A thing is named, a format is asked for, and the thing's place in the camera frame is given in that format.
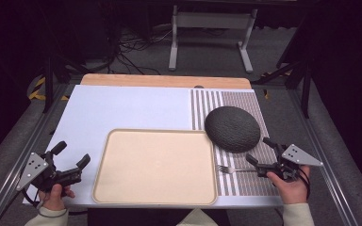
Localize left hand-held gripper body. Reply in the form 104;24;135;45
16;150;83;193

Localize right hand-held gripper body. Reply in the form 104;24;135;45
255;143;324;184

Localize silver fork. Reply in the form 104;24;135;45
216;164;258;175

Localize person's right hand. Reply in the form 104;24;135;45
266;165;311;205

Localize person's left hand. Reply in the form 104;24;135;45
38;183;75;212

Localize dark textured round plate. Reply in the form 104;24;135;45
204;105;262;154

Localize striped grey placemat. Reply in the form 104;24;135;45
189;89;281;198

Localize yellow black floor tape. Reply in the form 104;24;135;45
27;76;70;102

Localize black tripod stand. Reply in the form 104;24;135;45
251;18;315;120
41;56;89;114

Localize white table cover sheet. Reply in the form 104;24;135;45
23;84;284;210

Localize beige rectangular tray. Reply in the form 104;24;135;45
91;128;219;206

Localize person's beige clothing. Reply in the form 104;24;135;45
175;206;220;226

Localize grey metal stand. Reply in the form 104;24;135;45
168;4;258;74

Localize aluminium frame rail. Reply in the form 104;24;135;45
0;83;74;226
287;89;362;226

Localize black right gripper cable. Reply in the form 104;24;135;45
296;168;311;202

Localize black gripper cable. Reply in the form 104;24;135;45
296;168;311;202
21;187;41;208

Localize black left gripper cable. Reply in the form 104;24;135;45
21;187;41;208

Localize black floor cables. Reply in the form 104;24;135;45
116;27;173;76

